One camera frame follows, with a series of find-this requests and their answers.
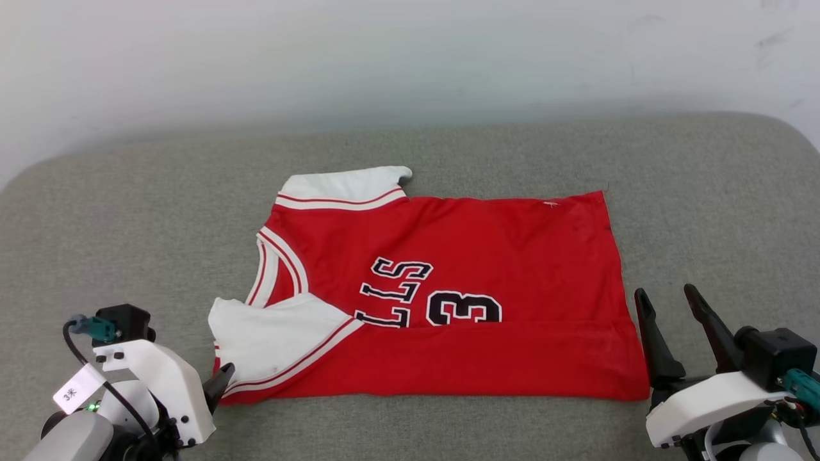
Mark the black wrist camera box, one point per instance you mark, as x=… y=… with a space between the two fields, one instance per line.
x=778 y=355
x=125 y=322

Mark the red and white basketball jersey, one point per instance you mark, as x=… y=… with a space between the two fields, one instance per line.
x=487 y=256

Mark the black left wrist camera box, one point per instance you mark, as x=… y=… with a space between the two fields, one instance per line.
x=125 y=322

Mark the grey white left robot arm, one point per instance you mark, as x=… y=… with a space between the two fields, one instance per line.
x=77 y=435

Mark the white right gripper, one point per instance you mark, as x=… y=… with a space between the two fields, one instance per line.
x=711 y=403

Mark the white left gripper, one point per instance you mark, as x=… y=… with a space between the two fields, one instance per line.
x=173 y=384

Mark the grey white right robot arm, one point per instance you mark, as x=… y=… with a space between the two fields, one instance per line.
x=756 y=445

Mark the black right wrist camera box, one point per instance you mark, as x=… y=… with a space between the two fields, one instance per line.
x=778 y=355

